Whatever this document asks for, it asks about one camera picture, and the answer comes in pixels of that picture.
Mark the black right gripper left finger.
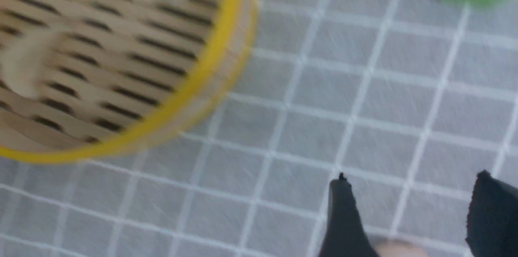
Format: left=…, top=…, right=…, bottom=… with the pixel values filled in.
left=318, top=173, right=378, bottom=257

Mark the white pleated dumpling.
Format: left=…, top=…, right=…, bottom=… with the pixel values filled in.
left=0, top=23, right=72, bottom=100

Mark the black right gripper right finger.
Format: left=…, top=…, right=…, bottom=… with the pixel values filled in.
left=465, top=170, right=518, bottom=257

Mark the grey checked tablecloth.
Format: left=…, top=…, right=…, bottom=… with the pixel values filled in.
left=1, top=0, right=517, bottom=257

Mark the bamboo steamer tray yellow rim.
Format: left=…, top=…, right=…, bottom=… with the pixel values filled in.
left=1, top=0, right=257, bottom=164

